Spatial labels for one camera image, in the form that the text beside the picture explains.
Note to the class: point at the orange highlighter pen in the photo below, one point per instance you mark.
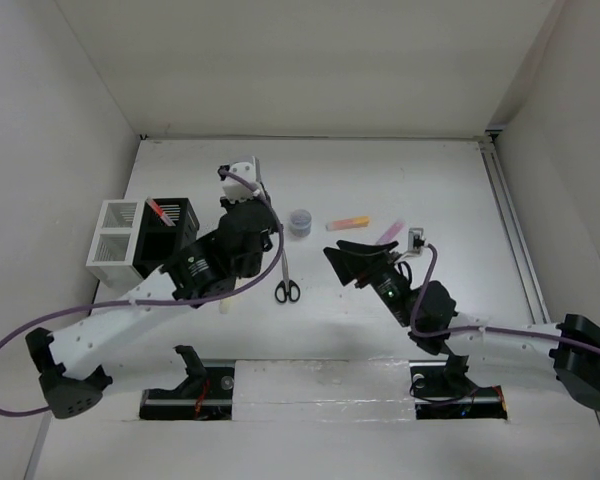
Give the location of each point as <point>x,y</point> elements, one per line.
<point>157,209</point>

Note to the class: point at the black handled scissors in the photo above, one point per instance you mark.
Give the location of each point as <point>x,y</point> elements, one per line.
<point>287,290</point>

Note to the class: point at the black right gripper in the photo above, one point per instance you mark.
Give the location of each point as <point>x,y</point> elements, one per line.
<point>363,263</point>

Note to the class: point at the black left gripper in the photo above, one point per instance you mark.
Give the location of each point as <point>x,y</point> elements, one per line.
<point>229,206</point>

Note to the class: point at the jar of paper clips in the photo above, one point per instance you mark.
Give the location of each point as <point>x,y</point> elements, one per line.
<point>300,223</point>

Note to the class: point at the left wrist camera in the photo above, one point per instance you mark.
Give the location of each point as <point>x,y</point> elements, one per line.
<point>241,179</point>

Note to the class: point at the pink purple highlighter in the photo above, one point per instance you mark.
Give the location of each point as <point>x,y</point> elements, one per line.
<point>391,233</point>

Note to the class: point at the red highlighter pen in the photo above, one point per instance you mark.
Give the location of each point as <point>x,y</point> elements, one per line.
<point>170,222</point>

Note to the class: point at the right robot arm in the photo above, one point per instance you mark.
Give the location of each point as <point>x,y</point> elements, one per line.
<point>562,357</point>

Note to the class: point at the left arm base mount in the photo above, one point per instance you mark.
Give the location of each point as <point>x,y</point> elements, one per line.
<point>205,394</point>

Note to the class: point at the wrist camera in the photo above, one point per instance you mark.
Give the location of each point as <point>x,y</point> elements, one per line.
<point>416,242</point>
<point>241,179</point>

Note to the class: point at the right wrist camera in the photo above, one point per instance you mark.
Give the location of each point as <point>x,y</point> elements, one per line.
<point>416,242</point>

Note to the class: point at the black slotted container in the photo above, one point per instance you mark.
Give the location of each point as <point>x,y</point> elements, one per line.
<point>157,241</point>

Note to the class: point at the blue ballpoint pen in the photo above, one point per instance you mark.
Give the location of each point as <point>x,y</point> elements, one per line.
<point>281,235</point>

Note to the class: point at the aluminium rail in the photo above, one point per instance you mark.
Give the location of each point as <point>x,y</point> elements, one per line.
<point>513,231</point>

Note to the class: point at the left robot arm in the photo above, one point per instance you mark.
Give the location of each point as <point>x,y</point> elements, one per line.
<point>80,365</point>

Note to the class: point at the orange yellow highlighter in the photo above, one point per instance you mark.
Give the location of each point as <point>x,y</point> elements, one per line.
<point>348,223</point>

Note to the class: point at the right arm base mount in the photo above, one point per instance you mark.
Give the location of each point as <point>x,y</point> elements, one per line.
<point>442,391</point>

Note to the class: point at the white slotted container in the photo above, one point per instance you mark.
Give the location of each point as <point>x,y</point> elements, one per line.
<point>112,251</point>

